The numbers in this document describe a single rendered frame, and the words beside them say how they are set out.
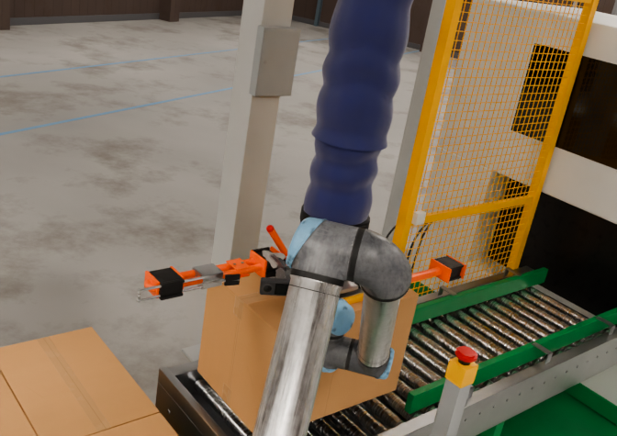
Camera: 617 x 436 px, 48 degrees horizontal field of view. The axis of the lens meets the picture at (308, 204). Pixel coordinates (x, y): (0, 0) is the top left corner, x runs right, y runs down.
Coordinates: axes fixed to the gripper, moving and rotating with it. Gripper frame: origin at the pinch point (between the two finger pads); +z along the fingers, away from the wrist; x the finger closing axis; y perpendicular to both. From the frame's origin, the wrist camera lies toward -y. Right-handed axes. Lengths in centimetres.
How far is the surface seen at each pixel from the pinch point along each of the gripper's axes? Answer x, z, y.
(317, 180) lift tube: 25.8, -0.1, 16.7
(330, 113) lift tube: 48, -2, 16
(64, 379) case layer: -67, 55, -38
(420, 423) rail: -62, -29, 61
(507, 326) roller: -68, 7, 166
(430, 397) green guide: -61, -21, 76
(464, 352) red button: -17, -46, 48
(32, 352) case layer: -67, 75, -42
